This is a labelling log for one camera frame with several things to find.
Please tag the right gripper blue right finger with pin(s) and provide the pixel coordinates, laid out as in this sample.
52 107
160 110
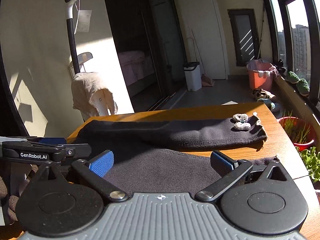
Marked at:
232 173

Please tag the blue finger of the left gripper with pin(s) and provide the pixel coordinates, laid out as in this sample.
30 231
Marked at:
52 140

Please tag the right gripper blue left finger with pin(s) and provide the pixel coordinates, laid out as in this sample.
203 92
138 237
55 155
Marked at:
91 173

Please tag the black knit sock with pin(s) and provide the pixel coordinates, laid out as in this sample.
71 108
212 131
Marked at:
178 135
157 170

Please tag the left gloved hand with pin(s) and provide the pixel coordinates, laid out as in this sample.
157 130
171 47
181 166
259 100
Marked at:
14 179

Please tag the beige cloth on chair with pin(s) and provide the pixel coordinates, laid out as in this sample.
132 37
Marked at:
91 95

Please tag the red plant pot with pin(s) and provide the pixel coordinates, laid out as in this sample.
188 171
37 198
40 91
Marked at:
300 132

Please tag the green leafy plant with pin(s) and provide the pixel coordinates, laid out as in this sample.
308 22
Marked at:
310 158

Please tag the shoes on floor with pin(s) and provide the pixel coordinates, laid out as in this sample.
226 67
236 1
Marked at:
269 99

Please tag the pink dustpan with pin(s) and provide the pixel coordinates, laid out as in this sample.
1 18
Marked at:
206 81

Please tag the pink plastic bucket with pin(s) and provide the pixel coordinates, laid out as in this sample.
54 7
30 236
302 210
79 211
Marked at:
261 74

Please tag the white trash bin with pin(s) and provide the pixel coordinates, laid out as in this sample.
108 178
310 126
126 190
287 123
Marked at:
193 76

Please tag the far green slipper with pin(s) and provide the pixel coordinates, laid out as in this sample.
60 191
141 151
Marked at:
292 77

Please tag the black vacuum handle pole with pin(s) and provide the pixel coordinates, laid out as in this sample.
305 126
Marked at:
70 32

